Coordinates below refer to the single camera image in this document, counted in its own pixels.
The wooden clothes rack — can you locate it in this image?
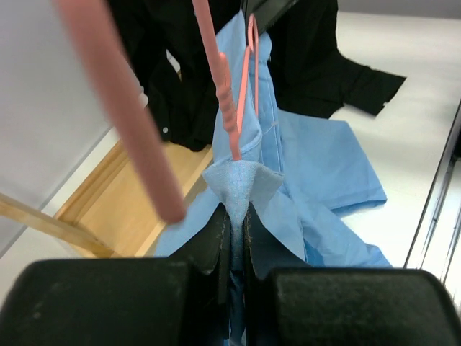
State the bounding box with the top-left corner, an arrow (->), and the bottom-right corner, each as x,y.
0,138 -> 215,259

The pink wire hanger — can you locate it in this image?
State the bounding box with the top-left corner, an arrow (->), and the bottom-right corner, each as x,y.
54,1 -> 262,225

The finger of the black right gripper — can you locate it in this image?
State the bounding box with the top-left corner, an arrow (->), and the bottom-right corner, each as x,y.
241,0 -> 297,32

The light blue shirt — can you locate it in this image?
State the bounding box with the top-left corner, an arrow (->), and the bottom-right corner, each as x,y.
156,34 -> 389,345

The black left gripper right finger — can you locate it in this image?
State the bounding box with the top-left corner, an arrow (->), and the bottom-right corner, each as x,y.
243,207 -> 460,345

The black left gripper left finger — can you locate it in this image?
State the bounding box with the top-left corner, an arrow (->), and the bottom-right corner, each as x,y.
1,205 -> 231,345

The black shirt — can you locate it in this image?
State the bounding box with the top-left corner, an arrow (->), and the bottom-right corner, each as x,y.
106,0 -> 407,152

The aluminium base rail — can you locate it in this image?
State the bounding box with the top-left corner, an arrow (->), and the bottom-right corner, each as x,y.
405,110 -> 460,292

